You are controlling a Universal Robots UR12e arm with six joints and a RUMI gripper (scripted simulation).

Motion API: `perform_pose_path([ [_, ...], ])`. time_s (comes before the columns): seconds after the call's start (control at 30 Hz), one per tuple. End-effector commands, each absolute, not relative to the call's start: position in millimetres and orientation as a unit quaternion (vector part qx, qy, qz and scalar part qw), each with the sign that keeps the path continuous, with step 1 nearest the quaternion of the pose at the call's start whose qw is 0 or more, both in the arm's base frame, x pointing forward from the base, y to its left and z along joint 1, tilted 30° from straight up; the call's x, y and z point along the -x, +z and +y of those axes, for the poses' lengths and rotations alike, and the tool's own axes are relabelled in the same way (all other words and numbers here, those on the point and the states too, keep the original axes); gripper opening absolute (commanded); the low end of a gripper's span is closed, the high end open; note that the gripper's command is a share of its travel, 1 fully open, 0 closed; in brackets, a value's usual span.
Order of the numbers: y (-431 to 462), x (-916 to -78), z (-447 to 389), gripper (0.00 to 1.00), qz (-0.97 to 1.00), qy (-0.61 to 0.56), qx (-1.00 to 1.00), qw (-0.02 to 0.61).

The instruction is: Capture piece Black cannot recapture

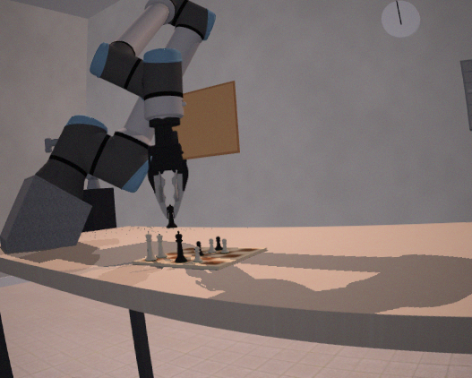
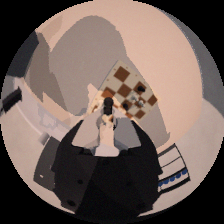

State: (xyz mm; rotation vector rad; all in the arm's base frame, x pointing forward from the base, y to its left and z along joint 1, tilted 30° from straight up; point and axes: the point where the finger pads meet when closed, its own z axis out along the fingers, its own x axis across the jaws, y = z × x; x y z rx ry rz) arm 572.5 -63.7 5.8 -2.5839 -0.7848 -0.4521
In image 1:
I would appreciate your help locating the brown and cream chessboard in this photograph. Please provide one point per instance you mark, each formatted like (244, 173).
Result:
(210, 261)

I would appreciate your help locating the white king chess piece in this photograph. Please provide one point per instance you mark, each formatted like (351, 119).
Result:
(150, 256)

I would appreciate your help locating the white pawn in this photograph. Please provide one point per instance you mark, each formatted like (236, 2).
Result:
(197, 256)
(224, 242)
(212, 250)

